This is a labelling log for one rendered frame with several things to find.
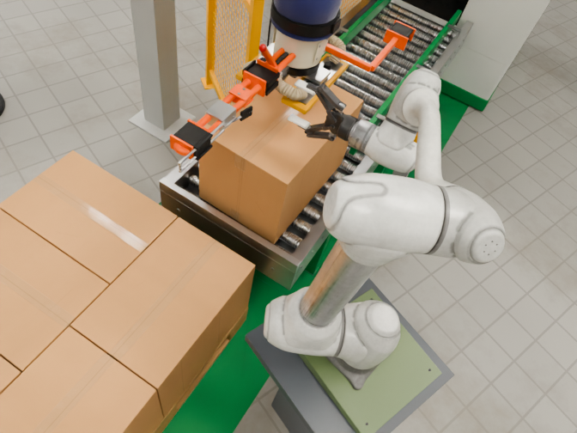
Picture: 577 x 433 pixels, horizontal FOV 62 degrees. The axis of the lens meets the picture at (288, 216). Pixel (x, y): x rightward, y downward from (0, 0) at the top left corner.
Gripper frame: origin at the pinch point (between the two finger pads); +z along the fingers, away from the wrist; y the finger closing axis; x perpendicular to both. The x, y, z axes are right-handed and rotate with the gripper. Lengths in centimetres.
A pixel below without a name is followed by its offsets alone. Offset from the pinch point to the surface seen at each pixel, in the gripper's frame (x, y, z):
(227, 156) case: -4.0, 35.3, 20.7
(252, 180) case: -4.5, 40.1, 8.8
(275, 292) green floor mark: 5, 126, -8
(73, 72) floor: 65, 124, 190
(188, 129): -32.8, -2.8, 15.9
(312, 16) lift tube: 17.7, -17.4, 7.5
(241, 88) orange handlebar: -8.1, -2.1, 15.0
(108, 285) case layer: -57, 72, 36
